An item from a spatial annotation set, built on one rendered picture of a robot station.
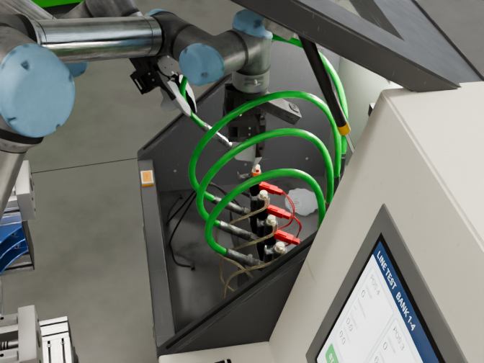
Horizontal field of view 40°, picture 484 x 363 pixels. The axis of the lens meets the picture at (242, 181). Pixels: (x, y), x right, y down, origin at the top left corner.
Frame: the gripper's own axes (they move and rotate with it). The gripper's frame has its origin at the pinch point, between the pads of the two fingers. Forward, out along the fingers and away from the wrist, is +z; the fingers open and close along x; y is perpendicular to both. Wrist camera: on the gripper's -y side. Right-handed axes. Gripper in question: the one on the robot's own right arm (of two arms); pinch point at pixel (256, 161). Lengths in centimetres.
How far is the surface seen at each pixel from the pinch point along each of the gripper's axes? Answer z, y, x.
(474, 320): -33, -9, 73
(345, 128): -31.2, -6.4, 32.7
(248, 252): 17.4, 3.3, 10.9
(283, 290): 3.1, 1.8, 35.0
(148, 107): 116, 17, -201
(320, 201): -8.8, -7.0, 24.6
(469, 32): -35, -37, 11
